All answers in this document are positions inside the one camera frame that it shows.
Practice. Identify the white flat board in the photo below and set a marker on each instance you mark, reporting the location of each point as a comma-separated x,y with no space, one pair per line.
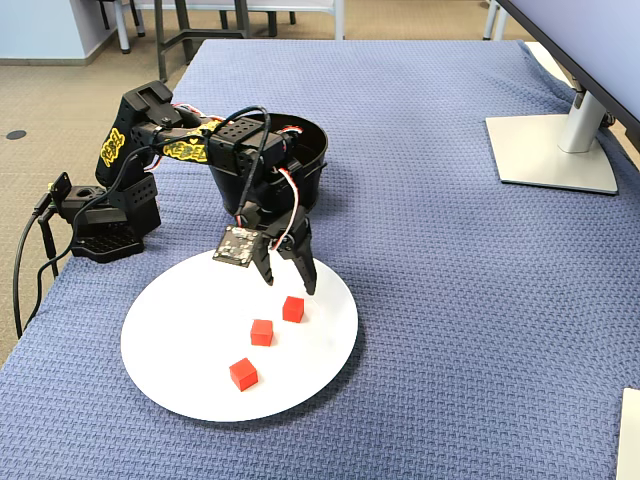
631,440

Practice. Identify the grey computer monitor screen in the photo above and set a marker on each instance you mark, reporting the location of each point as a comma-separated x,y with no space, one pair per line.
590,40

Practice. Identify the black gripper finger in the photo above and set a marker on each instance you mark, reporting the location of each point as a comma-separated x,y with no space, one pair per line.
265,262
302,262

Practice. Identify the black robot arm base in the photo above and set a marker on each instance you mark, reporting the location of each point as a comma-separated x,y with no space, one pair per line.
92,212

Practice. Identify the black metal bucket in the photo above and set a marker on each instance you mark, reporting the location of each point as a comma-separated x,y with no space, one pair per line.
312,175

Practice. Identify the white metal desk leg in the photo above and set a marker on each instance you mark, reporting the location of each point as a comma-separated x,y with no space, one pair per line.
500,20

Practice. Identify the white round plate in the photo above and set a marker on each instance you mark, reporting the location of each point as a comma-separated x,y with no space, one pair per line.
310,350

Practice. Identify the silver monitor stand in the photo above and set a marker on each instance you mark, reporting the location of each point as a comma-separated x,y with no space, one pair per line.
545,155

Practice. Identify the red cube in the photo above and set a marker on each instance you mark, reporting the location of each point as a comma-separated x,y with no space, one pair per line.
244,374
293,309
262,332

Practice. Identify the white metal table leg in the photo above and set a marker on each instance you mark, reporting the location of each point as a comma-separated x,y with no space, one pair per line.
339,20
122,22

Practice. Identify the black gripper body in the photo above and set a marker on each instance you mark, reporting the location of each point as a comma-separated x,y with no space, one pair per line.
286,231

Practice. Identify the black wrist camera board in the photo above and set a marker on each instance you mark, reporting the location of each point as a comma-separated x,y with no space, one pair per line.
237,247

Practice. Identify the black round floor cap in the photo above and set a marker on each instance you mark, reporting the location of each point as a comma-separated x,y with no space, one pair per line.
16,135

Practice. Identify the blue woven table cloth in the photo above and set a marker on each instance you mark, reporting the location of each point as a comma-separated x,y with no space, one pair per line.
425,300

